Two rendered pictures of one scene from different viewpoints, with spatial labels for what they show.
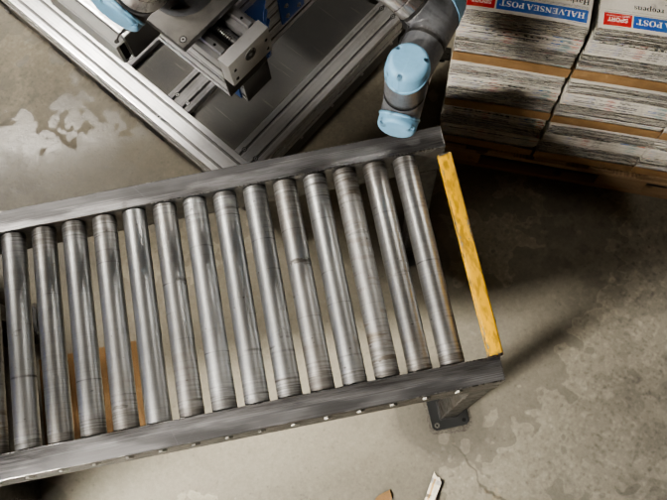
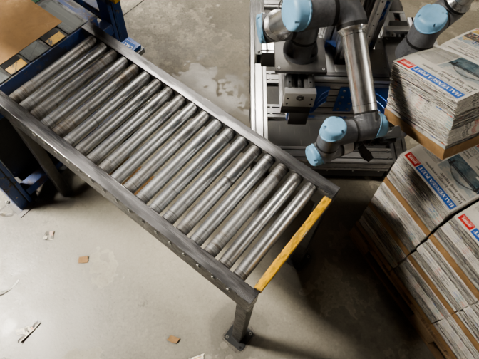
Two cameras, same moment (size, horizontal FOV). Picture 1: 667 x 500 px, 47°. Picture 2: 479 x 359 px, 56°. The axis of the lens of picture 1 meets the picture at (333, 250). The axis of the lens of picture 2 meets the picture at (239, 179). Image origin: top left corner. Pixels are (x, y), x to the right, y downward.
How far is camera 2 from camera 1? 47 cm
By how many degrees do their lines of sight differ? 18
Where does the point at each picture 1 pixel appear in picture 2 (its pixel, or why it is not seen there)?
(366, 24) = (374, 152)
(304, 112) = not seen: hidden behind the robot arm
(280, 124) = (296, 153)
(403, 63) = (331, 124)
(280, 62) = not seen: hidden behind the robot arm
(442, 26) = (365, 128)
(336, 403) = (178, 240)
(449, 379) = (229, 278)
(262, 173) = (251, 137)
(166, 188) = (212, 108)
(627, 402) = not seen: outside the picture
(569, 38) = (438, 211)
